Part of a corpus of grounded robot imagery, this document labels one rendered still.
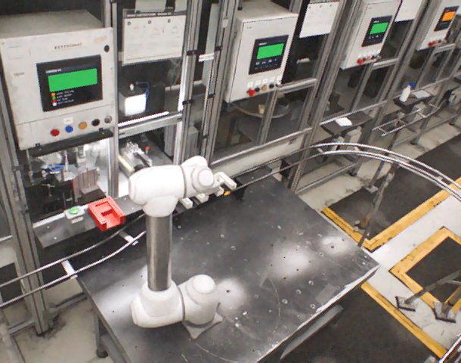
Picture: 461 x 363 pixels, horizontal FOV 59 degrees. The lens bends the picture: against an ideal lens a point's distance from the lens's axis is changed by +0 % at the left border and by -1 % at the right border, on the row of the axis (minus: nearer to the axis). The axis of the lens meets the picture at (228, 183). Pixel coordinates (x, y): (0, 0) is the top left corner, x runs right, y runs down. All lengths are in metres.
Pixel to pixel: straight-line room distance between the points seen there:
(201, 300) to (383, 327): 1.74
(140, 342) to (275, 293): 0.74
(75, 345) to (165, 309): 1.08
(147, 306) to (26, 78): 1.02
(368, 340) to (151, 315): 1.76
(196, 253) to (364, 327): 1.44
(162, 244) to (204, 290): 0.33
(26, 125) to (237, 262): 1.28
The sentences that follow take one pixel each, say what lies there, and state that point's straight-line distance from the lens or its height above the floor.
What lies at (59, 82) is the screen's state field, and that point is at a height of 1.65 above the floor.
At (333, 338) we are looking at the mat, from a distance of 3.04.
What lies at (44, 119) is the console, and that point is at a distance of 1.81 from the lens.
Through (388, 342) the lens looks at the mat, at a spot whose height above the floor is 0.01.
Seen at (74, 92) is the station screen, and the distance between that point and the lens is 1.77.
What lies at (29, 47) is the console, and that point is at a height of 1.79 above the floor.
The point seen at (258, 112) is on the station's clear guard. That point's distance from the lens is 2.63.
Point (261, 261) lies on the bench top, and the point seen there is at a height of 0.68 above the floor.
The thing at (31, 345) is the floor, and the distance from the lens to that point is 2.85.
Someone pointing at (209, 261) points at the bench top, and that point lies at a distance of 2.29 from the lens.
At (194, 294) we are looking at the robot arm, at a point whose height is 0.94.
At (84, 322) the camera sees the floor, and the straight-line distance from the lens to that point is 2.87.
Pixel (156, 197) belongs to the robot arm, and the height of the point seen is 1.43.
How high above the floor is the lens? 2.45
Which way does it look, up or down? 39 degrees down
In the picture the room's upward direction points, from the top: 12 degrees clockwise
